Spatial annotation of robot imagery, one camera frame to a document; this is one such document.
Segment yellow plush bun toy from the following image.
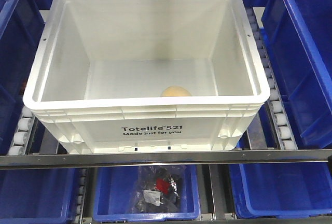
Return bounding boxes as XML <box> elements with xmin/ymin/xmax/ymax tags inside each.
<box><xmin>161</xmin><ymin>86</ymin><xmax>191</xmax><ymax>97</ymax></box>

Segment white plastic Totelife crate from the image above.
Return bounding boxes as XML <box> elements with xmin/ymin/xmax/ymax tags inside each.
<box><xmin>23</xmin><ymin>0</ymin><xmax>270</xmax><ymax>154</ymax></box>

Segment plastic bag with parts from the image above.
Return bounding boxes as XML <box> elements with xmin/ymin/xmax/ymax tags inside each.
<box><xmin>130</xmin><ymin>165</ymin><xmax>186</xmax><ymax>214</ymax></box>

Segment blue bin lower middle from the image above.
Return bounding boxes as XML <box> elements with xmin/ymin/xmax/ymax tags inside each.
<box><xmin>93</xmin><ymin>165</ymin><xmax>200</xmax><ymax>222</ymax></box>

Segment lower left roller track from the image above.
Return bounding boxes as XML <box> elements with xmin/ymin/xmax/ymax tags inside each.
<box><xmin>73</xmin><ymin>168</ymin><xmax>88</xmax><ymax>223</ymax></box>

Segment grey lower shelf divider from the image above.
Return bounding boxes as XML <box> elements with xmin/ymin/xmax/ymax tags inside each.
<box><xmin>209</xmin><ymin>164</ymin><xmax>234</xmax><ymax>220</ymax></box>

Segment right white roller track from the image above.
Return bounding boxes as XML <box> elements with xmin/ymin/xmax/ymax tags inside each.
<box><xmin>246</xmin><ymin>7</ymin><xmax>298</xmax><ymax>150</ymax></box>

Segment white roller track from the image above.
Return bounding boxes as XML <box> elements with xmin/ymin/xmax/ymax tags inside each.
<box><xmin>7</xmin><ymin>105</ymin><xmax>35</xmax><ymax>156</ymax></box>
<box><xmin>246</xmin><ymin>7</ymin><xmax>298</xmax><ymax>150</ymax></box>

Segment blue bin lower right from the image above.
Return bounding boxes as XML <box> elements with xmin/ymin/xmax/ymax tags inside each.
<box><xmin>229</xmin><ymin>162</ymin><xmax>331</xmax><ymax>218</ymax></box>

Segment left white roller track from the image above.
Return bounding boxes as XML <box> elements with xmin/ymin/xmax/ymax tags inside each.
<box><xmin>7</xmin><ymin>105</ymin><xmax>35</xmax><ymax>156</ymax></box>

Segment blue plastic bin right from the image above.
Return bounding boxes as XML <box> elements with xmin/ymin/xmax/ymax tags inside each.
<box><xmin>262</xmin><ymin>0</ymin><xmax>331</xmax><ymax>148</ymax></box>

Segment blue plastic bin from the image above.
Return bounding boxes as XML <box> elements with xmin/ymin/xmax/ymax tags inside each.
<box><xmin>262</xmin><ymin>0</ymin><xmax>331</xmax><ymax>148</ymax></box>
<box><xmin>1</xmin><ymin>0</ymin><xmax>44</xmax><ymax>155</ymax></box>

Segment blue bin lower left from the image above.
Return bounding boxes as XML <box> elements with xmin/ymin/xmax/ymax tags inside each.
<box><xmin>1</xmin><ymin>168</ymin><xmax>80</xmax><ymax>223</ymax></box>

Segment blue plastic bin left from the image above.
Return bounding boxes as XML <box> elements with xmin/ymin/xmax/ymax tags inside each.
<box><xmin>1</xmin><ymin>0</ymin><xmax>44</xmax><ymax>155</ymax></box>

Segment grey metal shelf frame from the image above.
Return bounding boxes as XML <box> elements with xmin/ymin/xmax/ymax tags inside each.
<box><xmin>1</xmin><ymin>149</ymin><xmax>331</xmax><ymax>170</ymax></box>

